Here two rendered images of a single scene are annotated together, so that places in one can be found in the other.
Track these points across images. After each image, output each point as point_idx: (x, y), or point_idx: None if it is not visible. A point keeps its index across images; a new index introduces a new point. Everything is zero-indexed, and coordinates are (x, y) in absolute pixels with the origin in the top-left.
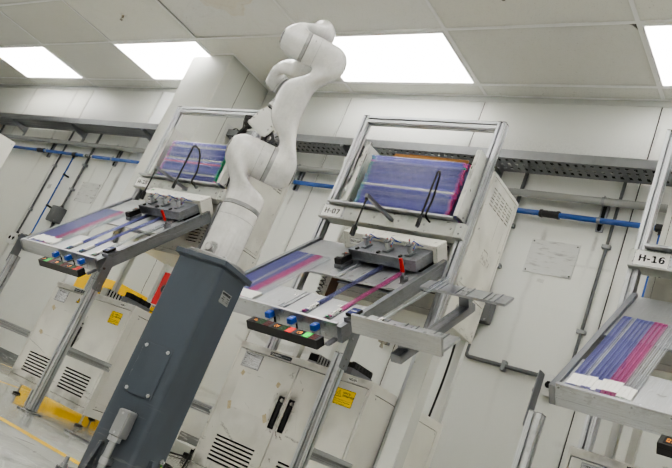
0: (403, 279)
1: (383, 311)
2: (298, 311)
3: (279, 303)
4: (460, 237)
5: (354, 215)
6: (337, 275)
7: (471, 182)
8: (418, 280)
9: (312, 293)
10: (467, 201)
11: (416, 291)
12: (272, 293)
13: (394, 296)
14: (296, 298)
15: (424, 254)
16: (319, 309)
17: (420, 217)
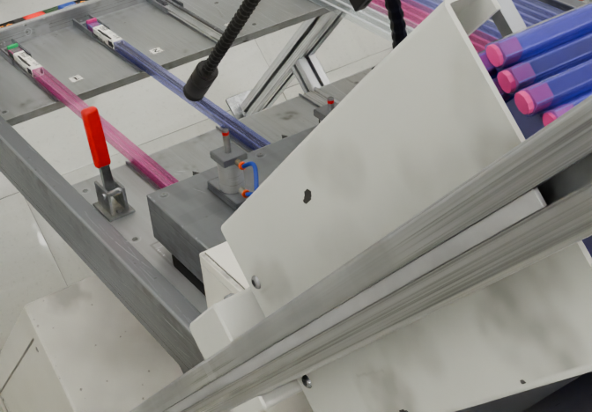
0: (96, 187)
1: (5, 168)
2: (113, 23)
3: (195, 3)
4: (191, 323)
5: None
6: (317, 91)
7: (315, 154)
8: (94, 241)
9: (211, 46)
10: (285, 234)
11: (93, 266)
12: None
13: (26, 172)
14: (202, 24)
15: (198, 230)
16: (89, 49)
17: (196, 65)
